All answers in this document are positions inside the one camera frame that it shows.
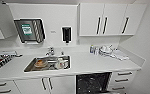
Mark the stainless steel sink basin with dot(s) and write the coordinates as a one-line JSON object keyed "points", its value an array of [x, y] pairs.
{"points": [[29, 68]]}

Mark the grey paper towel dispenser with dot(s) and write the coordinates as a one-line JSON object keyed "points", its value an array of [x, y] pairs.
{"points": [[29, 30]]}

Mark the dish soap bottle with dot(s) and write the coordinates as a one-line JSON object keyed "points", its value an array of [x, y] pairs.
{"points": [[92, 49]]}

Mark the stainless steel dishwasher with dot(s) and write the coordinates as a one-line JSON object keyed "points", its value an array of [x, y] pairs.
{"points": [[92, 83]]}

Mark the white cup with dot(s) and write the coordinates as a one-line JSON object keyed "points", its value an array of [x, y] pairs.
{"points": [[60, 62]]}

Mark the black soap dispenser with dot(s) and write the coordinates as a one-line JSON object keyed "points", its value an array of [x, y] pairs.
{"points": [[66, 34]]}

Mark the wide white upper cabinet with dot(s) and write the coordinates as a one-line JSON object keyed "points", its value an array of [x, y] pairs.
{"points": [[1, 23]]}

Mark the white sink base cabinet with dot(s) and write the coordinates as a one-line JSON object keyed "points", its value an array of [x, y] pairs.
{"points": [[44, 86]]}

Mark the plastic container orange food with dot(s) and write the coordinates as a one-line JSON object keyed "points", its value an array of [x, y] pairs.
{"points": [[39, 63]]}

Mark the small clear jar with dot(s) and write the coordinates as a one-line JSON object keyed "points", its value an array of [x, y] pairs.
{"points": [[96, 50]]}

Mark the chrome sink faucet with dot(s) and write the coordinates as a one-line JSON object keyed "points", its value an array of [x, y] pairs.
{"points": [[50, 51]]}

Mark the white plate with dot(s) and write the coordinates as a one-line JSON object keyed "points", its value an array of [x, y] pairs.
{"points": [[62, 66]]}

